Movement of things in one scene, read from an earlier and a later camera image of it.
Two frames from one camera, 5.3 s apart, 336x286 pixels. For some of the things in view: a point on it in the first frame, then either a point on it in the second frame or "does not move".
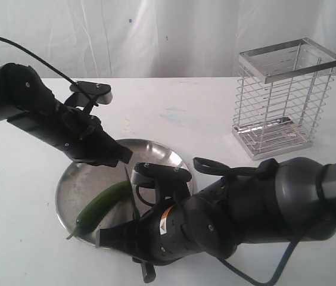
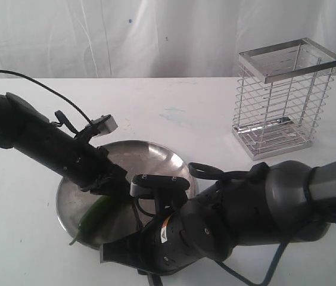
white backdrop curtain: x=162 y=39 does not move
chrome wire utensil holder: x=283 y=89 does not move
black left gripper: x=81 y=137 -> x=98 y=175
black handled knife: x=147 y=269 -> x=154 y=280
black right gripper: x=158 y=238 -> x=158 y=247
